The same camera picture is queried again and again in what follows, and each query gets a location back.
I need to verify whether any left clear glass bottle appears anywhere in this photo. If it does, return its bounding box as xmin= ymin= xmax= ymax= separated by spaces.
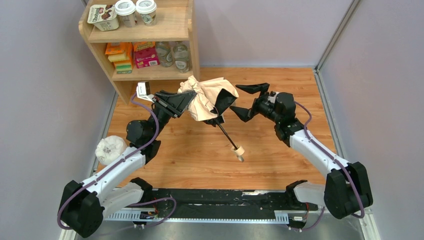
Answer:
xmin=155 ymin=41 xmax=173 ymax=68

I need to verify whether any pink orange snack box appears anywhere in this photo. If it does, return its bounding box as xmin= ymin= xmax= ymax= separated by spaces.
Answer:
xmin=132 ymin=41 xmax=160 ymax=69

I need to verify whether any aluminium frame rail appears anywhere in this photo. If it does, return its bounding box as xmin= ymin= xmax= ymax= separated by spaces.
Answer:
xmin=59 ymin=187 xmax=382 ymax=240

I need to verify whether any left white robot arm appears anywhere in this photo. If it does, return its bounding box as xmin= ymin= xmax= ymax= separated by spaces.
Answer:
xmin=56 ymin=90 xmax=197 ymax=238

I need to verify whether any wooden shelf unit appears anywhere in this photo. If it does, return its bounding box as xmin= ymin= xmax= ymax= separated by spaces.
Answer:
xmin=78 ymin=0 xmax=201 ymax=104

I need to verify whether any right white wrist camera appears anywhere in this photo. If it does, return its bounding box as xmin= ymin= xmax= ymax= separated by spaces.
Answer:
xmin=267 ymin=91 xmax=278 ymax=104

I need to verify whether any clear glass bottle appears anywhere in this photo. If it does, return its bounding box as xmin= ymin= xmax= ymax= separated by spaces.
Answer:
xmin=155 ymin=41 xmax=173 ymax=68
xmin=173 ymin=41 xmax=191 ymax=73

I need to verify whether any Chobani yogurt tub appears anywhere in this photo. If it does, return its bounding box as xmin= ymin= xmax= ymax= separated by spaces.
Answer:
xmin=87 ymin=4 xmax=120 ymax=32

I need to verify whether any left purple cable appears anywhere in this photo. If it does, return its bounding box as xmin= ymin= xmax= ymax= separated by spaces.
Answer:
xmin=56 ymin=94 xmax=178 ymax=231

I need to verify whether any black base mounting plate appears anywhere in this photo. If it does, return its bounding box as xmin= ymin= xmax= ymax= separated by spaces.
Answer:
xmin=140 ymin=188 xmax=319 ymax=220

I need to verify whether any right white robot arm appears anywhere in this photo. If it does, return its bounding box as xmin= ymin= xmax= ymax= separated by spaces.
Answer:
xmin=231 ymin=83 xmax=373 ymax=219

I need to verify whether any purple cable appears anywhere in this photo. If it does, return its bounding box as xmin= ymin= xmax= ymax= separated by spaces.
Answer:
xmin=287 ymin=100 xmax=366 ymax=232
xmin=56 ymin=94 xmax=178 ymax=231

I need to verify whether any orange sponge pack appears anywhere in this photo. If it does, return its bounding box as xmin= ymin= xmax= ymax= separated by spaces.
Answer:
xmin=105 ymin=42 xmax=134 ymax=74

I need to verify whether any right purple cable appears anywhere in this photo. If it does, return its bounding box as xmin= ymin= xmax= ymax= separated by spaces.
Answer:
xmin=287 ymin=100 xmax=366 ymax=232

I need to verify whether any white lidded cup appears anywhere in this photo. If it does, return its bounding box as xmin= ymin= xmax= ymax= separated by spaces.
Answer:
xmin=115 ymin=0 xmax=137 ymax=28
xmin=135 ymin=0 xmax=157 ymax=27

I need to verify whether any beige folding umbrella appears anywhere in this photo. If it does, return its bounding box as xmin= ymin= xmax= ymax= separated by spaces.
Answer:
xmin=177 ymin=75 xmax=245 ymax=162

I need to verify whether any right white lidded cup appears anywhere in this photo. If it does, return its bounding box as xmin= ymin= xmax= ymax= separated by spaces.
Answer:
xmin=135 ymin=0 xmax=157 ymax=27

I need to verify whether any left white lidded cup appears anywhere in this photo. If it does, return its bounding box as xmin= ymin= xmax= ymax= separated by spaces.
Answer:
xmin=115 ymin=0 xmax=137 ymax=28

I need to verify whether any right clear glass bottle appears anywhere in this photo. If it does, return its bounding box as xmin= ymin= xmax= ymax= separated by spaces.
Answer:
xmin=173 ymin=41 xmax=191 ymax=73

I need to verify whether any white crumpled plastic bag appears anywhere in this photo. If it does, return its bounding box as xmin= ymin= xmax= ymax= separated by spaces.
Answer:
xmin=94 ymin=135 xmax=128 ymax=166

